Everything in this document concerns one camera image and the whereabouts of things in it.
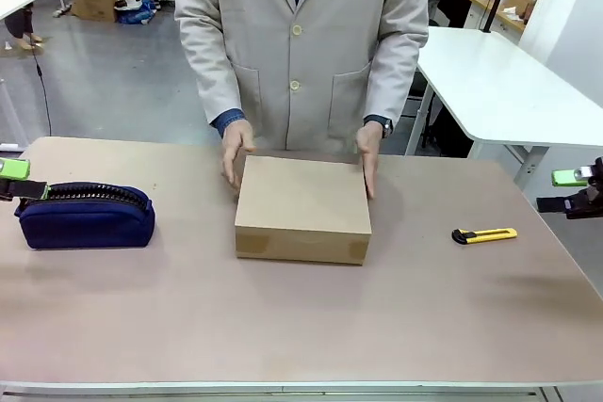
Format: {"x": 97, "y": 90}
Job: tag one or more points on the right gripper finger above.
{"x": 567, "y": 178}
{"x": 584, "y": 204}

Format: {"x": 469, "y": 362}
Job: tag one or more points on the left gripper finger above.
{"x": 14, "y": 169}
{"x": 23, "y": 190}

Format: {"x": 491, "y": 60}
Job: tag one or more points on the blue zipper pouch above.
{"x": 85, "y": 223}

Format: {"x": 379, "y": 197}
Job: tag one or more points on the brown cardboard box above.
{"x": 301, "y": 204}

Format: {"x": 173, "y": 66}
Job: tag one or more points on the person's left hand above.
{"x": 369, "y": 148}

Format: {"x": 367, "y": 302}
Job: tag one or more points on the person's right hand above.
{"x": 235, "y": 143}

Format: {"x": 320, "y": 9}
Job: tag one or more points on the yellow utility knife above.
{"x": 490, "y": 234}

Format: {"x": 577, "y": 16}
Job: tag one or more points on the white side table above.
{"x": 494, "y": 86}

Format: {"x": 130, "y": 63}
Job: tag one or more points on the white desk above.
{"x": 14, "y": 3}

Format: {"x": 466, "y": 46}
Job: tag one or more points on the wooden workbench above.
{"x": 499, "y": 13}

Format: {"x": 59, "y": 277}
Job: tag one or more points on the black wristwatch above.
{"x": 387, "y": 128}

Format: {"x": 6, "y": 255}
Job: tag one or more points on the blue plastic bag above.
{"x": 136, "y": 11}

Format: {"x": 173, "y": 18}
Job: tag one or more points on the beige lab coat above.
{"x": 282, "y": 68}

